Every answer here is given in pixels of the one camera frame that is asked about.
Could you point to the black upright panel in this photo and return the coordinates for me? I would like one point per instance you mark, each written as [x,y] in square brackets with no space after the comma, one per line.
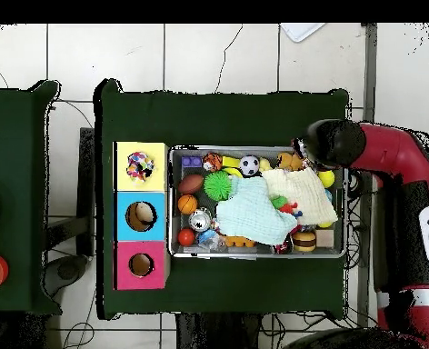
[86,181]

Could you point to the small orange basketball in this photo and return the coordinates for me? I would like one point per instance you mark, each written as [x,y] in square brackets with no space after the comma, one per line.
[187,204]

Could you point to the red rubber ball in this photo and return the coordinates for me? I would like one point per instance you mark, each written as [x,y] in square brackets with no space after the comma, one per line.
[186,236]

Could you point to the black and white soccer ball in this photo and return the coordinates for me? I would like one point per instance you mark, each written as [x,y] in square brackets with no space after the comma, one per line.
[249,165]

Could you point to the colourful dotted cloth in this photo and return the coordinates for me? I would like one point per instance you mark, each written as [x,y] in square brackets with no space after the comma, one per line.
[140,166]

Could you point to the wooden box with three holes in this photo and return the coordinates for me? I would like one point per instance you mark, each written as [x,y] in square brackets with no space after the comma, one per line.
[123,254]

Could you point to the dark green tablecloth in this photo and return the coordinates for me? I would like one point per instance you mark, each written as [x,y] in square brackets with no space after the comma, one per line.
[221,120]
[14,145]

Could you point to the white tray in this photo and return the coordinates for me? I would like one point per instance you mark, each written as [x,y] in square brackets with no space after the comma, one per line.
[301,31]

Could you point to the multicolour spiky caterpillar toy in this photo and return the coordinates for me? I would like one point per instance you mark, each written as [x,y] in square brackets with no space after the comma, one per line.
[279,201]

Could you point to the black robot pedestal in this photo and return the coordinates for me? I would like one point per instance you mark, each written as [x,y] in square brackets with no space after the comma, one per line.
[207,334]

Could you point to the cream muslin cloth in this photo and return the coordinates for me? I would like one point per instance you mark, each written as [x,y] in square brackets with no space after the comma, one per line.
[305,189]

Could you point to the dark grey stand base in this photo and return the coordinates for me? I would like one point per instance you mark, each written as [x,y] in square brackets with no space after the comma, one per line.
[67,271]

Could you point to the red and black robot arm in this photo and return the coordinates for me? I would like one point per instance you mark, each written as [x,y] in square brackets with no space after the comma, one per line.
[396,152]

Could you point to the silver tin can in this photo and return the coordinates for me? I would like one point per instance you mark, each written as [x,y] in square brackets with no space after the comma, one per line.
[200,219]

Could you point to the green spiky rubber ball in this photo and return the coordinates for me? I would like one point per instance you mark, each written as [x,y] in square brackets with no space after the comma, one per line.
[218,186]

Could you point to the mint green muslin cloth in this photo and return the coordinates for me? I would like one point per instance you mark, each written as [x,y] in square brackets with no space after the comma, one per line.
[254,214]

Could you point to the toy hamburger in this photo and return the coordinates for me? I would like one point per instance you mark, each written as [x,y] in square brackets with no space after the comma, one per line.
[304,241]

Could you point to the small brown football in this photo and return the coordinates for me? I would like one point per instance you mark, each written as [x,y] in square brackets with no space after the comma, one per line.
[191,184]

